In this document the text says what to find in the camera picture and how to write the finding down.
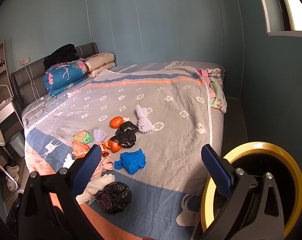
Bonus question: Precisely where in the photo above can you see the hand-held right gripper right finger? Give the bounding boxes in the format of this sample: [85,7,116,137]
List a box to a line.
[191,144,285,240]

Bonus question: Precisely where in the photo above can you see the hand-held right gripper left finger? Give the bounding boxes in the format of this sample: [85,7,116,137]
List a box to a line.
[17,144,131,240]

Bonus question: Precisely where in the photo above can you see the orange snack wrapper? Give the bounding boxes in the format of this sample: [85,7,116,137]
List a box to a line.
[71,140,91,159]

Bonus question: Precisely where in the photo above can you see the black trash bin yellow rim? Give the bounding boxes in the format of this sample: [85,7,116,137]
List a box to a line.
[198,141,302,240]

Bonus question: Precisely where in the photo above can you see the white foam fruit net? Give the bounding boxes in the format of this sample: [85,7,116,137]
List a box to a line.
[135,104,155,133]

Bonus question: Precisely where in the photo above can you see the pink crumpled cloth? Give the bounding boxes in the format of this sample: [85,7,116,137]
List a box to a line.
[92,152,115,180]

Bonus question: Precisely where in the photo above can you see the small white tissue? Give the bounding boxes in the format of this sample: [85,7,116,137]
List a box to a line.
[63,152,78,169]

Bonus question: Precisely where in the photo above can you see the crumpled white tissue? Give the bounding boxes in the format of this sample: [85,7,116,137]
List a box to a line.
[75,174,116,204]

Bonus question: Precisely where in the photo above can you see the green and orange snack packet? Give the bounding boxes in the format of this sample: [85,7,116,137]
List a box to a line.
[73,129,94,143]

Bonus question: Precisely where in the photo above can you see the half peeled tangerine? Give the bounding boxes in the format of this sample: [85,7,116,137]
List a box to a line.
[107,139,123,153]

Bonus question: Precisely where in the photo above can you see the small purple foam net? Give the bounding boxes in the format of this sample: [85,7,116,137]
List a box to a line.
[93,128,108,141]

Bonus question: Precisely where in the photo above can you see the large crumpled black plastic bag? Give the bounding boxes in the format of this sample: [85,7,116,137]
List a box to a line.
[95,181,133,215]

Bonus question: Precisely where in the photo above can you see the small black plastic bag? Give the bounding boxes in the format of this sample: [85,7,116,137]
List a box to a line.
[110,130,137,148]
[115,121,139,135]

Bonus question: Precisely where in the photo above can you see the whole tangerine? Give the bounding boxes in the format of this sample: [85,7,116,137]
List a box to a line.
[109,116,124,129]

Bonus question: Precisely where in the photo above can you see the grey printed blanket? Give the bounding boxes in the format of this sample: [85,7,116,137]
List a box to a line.
[21,61,226,240]

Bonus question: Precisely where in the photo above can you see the small pale waste bin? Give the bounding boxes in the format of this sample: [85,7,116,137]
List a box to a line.
[9,130,25,158]

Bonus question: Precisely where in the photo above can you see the white slippers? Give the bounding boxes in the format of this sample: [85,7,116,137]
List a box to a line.
[5,165,20,190]

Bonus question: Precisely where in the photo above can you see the pink green floral sheet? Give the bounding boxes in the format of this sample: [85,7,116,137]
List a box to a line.
[196,67,228,113]

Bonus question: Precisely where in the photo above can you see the blue floral folded quilt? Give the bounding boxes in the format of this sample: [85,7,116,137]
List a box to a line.
[43,60,88,97]

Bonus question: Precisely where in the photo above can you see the white nightstand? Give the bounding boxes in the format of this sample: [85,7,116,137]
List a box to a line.
[0,97,24,133]

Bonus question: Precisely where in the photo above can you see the beige folded quilt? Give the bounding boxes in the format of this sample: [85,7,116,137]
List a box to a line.
[85,52,116,77]

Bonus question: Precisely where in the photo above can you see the grey upholstered headboard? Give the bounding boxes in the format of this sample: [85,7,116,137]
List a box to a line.
[10,42,99,104]

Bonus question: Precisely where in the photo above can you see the black clothes pile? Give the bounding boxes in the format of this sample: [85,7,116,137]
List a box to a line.
[43,44,84,72]

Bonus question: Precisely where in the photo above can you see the window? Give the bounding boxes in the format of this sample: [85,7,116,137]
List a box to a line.
[255,0,302,37]

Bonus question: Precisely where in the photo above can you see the dark bed frame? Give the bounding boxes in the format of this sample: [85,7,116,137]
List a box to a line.
[221,96,249,155]

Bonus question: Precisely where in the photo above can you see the white charging cable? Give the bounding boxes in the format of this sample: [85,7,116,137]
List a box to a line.
[22,60,56,125]

